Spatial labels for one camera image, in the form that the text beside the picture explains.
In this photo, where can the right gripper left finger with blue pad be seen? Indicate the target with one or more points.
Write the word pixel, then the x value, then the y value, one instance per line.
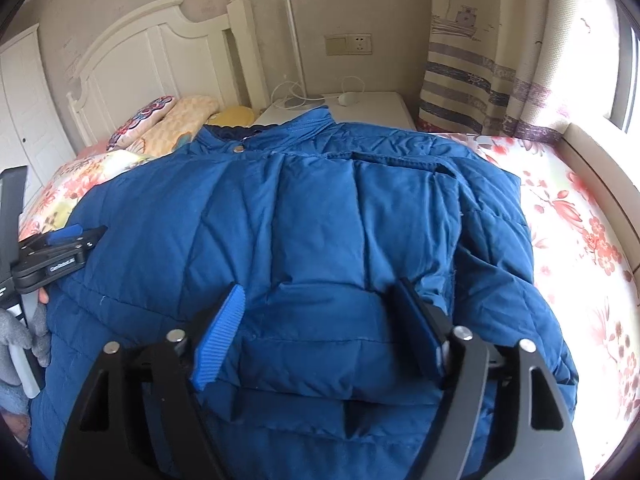
pixel 138 402

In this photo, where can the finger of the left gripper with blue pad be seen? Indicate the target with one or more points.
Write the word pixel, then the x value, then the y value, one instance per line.
pixel 92 237
pixel 64 236

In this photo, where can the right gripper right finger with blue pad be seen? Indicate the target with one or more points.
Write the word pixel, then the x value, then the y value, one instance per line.
pixel 501 416

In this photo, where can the blue quilted puffer jacket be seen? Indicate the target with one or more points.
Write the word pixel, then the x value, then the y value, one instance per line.
pixel 300 269

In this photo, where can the left hand in grey glove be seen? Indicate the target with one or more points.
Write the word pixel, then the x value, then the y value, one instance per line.
pixel 36 339

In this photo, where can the white wardrobe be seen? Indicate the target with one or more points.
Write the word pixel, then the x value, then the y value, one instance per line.
pixel 31 134

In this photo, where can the purple patterned pillow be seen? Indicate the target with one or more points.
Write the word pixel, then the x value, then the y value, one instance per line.
pixel 140 122

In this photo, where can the peach patterned pillow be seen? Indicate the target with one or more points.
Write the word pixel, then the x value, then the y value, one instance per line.
pixel 178 127

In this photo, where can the floral bed quilt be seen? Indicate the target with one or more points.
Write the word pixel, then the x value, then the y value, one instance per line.
pixel 585 259

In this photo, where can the yellow pillow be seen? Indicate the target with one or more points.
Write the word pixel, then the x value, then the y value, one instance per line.
pixel 233 116

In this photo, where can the white wooden headboard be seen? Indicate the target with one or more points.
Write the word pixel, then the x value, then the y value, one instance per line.
pixel 155 50

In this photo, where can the slim white desk lamp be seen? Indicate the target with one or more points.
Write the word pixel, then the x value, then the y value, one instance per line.
pixel 298 95

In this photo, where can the white bedside table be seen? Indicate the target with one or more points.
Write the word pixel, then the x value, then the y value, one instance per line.
pixel 387 109

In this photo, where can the patterned window curtain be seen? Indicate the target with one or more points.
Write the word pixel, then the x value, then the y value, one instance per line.
pixel 524 68

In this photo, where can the dark framed window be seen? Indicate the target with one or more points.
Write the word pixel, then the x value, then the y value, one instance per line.
pixel 625 108

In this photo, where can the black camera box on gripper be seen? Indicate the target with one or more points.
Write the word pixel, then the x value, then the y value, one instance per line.
pixel 13 182

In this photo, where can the wall power socket plate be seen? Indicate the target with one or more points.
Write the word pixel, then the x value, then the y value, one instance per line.
pixel 348 44

